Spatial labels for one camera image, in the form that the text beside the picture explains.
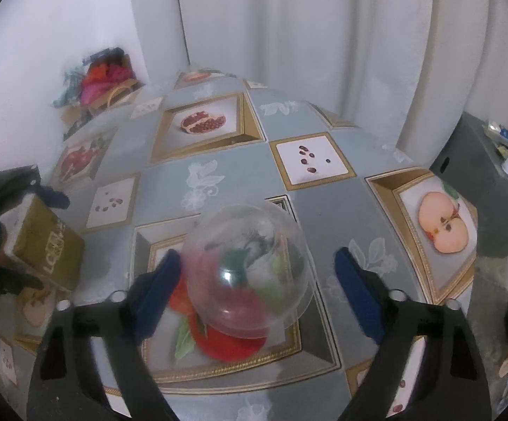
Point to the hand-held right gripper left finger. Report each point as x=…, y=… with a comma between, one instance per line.
x=159, y=289

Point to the white curtain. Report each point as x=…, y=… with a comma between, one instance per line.
x=302, y=30

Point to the grey cabinet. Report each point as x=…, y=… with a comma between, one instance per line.
x=477, y=197

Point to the kraft paper bag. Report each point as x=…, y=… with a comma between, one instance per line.
x=122, y=96

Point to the clear plastic dome lid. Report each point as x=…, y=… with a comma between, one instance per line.
x=245, y=272

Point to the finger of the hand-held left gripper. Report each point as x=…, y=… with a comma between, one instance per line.
x=17, y=278
x=52, y=198

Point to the gold box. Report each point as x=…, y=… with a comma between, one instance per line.
x=48, y=245

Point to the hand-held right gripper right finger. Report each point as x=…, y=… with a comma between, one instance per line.
x=359, y=294

